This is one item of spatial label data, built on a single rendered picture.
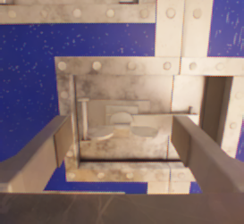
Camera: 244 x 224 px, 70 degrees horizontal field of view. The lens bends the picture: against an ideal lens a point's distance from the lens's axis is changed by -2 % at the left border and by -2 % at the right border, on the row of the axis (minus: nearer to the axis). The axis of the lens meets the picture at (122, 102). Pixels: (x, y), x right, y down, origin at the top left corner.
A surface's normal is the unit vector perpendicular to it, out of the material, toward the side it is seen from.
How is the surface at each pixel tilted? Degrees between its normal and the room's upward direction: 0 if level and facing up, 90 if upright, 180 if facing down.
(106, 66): 90
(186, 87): 90
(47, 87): 90
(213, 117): 90
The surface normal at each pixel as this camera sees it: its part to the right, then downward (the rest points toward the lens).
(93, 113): 0.00, 0.26
